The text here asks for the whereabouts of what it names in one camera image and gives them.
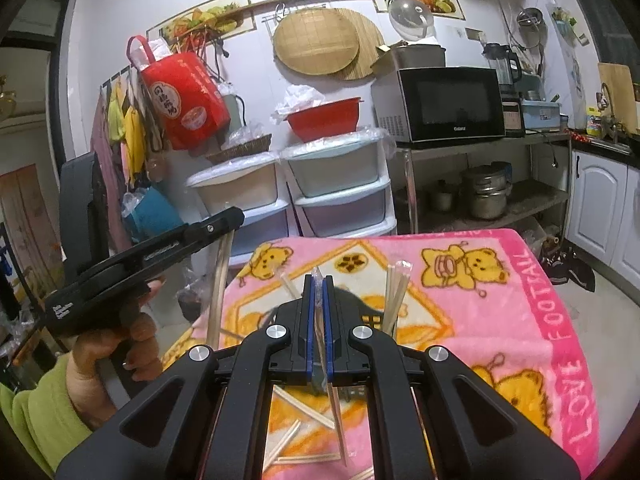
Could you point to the person's left forearm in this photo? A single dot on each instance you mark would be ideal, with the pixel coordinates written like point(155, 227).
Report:
point(40, 420)

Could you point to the kitchen faucet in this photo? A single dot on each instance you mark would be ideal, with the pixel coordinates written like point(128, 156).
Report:
point(606, 105)

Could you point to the grey rectangular container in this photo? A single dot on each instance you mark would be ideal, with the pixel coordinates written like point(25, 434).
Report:
point(417, 57)

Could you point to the blue hanging bag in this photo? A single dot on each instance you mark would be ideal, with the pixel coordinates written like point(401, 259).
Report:
point(155, 210)

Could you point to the round bamboo tray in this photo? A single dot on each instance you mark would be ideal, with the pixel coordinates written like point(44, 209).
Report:
point(315, 42)

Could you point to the black countertop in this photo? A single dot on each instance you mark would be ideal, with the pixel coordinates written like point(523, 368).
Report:
point(615, 147)

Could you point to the black blender jug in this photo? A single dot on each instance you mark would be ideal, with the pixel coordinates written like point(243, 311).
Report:
point(500, 65)

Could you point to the yellow bottle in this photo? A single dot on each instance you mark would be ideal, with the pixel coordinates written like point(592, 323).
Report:
point(592, 122)

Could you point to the round bamboo mat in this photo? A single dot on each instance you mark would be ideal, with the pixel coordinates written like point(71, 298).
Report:
point(370, 45)

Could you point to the hanging plant pot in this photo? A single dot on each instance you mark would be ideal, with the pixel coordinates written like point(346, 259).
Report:
point(567, 22)

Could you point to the glass pot lid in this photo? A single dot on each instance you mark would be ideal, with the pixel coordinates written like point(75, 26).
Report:
point(410, 15)

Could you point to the printed door curtain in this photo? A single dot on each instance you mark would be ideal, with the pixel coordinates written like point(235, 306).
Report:
point(25, 220)

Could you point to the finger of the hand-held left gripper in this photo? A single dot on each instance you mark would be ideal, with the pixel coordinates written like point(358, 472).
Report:
point(215, 216)
point(210, 230)

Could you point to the white plastic bag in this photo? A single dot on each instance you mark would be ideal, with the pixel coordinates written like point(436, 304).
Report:
point(300, 100)

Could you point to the wooden cutting board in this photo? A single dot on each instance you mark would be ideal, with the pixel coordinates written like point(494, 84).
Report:
point(620, 95)

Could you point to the pink hanging apron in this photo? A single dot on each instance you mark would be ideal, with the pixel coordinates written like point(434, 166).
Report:
point(107, 170)

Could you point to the white kitchen cabinets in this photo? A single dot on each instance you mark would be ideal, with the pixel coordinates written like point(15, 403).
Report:
point(600, 200)

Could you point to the person's left hand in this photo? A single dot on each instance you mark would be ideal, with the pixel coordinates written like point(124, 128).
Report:
point(145, 340)

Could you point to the dark green utensil holder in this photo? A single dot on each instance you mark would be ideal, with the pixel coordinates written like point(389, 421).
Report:
point(372, 310)

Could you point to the pair of dark shoes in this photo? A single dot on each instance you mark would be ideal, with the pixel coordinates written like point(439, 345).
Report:
point(567, 270)

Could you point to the clear plastic bag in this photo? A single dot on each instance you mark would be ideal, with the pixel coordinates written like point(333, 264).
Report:
point(247, 135)

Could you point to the small steel pot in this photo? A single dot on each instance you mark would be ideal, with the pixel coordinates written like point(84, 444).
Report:
point(444, 197)

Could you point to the pale green jug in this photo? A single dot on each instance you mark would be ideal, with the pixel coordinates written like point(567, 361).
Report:
point(231, 110)

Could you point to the single plastic chopstick pair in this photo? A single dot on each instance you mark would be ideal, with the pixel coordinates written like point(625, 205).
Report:
point(336, 410)

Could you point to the small black appliance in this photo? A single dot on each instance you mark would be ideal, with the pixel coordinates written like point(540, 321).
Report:
point(511, 117)

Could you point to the wicker basket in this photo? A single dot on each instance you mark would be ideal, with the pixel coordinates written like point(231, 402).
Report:
point(240, 149)

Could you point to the stacked steel pots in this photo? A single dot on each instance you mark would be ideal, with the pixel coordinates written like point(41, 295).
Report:
point(487, 195)

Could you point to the metal shelf rack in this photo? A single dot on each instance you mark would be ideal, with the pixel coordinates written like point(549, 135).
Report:
point(475, 139)

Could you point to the green and lilac drawer unit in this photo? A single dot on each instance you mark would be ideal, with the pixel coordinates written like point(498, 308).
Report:
point(330, 165)

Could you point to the long fruit wall poster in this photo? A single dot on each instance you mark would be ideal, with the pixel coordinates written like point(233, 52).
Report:
point(220, 12)

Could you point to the hanging steel pot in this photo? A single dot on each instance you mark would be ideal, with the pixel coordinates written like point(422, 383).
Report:
point(530, 22)

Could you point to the single bare wooden chopstick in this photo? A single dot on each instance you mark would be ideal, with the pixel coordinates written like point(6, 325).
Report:
point(222, 280)

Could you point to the black chair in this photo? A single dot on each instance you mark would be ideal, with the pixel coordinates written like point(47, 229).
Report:
point(80, 200)

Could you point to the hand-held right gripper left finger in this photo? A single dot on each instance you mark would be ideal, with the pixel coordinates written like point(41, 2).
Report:
point(312, 300)

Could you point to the pile of chopsticks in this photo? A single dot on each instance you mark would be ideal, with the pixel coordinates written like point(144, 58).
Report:
point(397, 295)

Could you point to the red plastic basin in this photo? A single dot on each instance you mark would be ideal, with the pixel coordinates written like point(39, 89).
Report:
point(325, 120)

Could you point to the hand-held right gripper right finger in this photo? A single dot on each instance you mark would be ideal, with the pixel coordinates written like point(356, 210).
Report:
point(327, 305)

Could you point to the yellow green dish cloths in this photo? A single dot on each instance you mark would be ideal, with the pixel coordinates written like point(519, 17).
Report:
point(130, 130)

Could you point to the pink printed bear blanket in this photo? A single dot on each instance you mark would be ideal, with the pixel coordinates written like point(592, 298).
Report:
point(500, 310)

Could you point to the black microwave oven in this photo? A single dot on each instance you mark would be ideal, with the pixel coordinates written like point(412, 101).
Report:
point(450, 105)

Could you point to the pale blue dish box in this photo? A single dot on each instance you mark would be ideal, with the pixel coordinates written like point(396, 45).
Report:
point(542, 115)

